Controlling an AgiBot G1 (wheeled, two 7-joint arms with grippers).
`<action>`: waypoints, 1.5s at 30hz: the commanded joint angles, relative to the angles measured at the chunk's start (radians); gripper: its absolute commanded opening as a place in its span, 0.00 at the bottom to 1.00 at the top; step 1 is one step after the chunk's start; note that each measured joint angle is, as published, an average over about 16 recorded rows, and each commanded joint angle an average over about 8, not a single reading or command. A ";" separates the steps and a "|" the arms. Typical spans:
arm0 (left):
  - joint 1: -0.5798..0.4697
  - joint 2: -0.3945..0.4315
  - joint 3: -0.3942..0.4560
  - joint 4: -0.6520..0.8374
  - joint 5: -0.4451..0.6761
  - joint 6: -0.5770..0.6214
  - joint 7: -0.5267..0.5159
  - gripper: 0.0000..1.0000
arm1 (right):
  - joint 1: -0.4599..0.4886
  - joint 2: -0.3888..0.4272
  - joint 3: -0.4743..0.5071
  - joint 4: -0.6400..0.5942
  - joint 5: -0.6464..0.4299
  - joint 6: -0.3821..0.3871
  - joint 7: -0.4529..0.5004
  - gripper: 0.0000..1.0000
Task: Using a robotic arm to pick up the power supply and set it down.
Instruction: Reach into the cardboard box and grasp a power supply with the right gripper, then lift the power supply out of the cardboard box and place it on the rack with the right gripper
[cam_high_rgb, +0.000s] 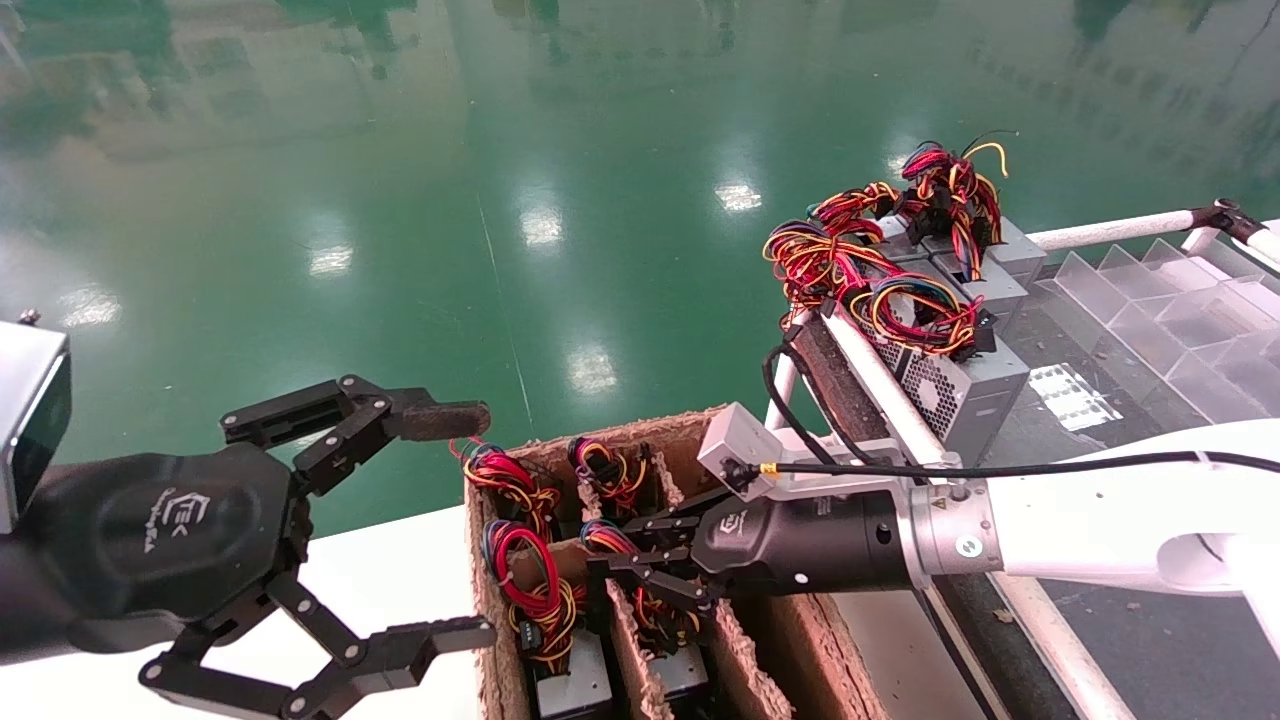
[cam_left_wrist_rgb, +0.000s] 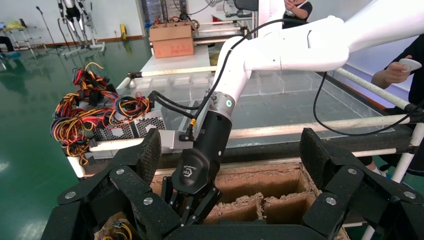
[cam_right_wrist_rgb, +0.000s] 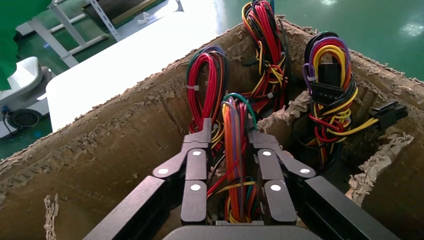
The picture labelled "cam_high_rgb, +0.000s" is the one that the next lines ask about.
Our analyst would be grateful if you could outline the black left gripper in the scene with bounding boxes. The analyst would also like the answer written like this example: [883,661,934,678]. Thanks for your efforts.
[0,375,499,720]

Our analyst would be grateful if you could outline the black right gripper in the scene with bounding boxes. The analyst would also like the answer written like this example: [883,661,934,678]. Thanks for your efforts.
[585,487,914,616]

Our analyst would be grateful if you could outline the grey power supply with cables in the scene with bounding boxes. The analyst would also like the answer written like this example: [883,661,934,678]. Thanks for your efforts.
[848,272,1033,468]
[925,262,1031,319]
[763,218,906,326]
[582,517,713,703]
[567,434,653,523]
[482,518,615,720]
[812,182,936,263]
[450,438,563,539]
[898,138,1049,283]

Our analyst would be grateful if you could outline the cardboard box with dividers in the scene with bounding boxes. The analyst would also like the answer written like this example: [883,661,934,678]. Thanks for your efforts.
[463,404,891,720]

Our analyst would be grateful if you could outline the white pipe leg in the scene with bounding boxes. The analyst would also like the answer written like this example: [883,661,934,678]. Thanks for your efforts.
[763,352,802,433]

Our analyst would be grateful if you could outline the black pipe joint clamp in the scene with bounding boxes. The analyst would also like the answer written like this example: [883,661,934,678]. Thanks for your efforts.
[778,298,839,359]
[1188,198,1269,246]

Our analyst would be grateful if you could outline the clear acrylic divider tray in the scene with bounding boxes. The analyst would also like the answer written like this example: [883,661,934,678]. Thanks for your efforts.
[1035,237,1280,426]

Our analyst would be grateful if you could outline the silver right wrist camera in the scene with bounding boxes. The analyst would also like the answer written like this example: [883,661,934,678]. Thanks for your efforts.
[697,403,789,501]

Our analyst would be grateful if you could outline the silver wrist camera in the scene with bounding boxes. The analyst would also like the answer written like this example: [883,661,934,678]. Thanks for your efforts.
[0,318,74,536]
[697,403,789,501]

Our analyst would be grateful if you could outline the long white pipe rail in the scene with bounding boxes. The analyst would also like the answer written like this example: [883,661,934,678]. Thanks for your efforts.
[818,308,1113,720]

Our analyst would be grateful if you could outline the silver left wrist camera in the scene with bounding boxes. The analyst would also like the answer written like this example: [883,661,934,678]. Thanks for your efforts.
[0,318,74,536]

